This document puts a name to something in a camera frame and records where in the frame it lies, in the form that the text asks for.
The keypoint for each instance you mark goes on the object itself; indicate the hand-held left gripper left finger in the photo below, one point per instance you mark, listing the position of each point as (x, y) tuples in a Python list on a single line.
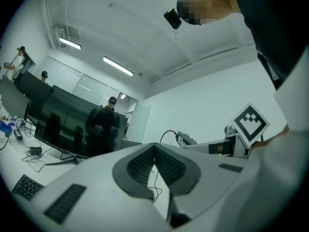
[(96, 178)]

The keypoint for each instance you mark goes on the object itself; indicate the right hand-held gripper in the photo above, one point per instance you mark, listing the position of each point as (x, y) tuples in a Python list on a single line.
[(249, 124)]

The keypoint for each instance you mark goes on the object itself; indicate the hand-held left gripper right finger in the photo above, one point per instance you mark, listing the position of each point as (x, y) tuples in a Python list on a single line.
[(205, 173)]

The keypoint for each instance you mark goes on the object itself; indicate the black keyboard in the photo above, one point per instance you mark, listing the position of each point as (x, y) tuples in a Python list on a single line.
[(26, 187)]

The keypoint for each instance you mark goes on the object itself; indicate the person's right forearm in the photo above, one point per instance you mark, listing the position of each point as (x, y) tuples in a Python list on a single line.
[(270, 139)]

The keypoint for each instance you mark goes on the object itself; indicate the large curved black monitor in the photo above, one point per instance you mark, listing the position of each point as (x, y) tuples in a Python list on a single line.
[(79, 124)]

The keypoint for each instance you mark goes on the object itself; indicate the black power adapter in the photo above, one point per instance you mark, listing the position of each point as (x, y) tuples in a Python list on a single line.
[(35, 150)]

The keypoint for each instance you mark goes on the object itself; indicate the black power strip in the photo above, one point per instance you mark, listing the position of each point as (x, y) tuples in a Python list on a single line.
[(18, 134)]

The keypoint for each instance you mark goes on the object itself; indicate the white round holder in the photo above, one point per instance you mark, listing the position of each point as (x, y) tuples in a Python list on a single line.
[(19, 122)]

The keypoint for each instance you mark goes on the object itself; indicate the frosted glass partition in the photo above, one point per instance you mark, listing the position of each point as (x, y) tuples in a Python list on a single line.
[(79, 81)]

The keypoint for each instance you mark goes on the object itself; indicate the blue plastic object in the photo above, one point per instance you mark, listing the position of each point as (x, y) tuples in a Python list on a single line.
[(5, 126)]

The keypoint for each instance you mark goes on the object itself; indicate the black flat monitor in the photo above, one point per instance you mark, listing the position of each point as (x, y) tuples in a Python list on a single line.
[(36, 91), (12, 98)]

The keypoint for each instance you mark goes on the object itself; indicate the long ceiling light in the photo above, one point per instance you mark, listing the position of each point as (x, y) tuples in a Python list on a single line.
[(118, 66), (70, 43)]

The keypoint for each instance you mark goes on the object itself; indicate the dark tall cabinet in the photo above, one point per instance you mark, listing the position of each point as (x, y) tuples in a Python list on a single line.
[(28, 62)]

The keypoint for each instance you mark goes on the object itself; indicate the person's head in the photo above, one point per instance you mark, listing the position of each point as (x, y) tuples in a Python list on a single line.
[(205, 1)]

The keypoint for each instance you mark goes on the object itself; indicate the white ceiling pipe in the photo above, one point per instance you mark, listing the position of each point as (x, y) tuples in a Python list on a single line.
[(47, 16)]

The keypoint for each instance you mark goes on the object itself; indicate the grey gripper camera box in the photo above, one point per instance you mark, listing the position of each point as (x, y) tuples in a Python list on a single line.
[(184, 138)]

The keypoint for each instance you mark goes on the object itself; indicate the black head-mounted camera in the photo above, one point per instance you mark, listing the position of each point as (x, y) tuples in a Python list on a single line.
[(172, 18)]

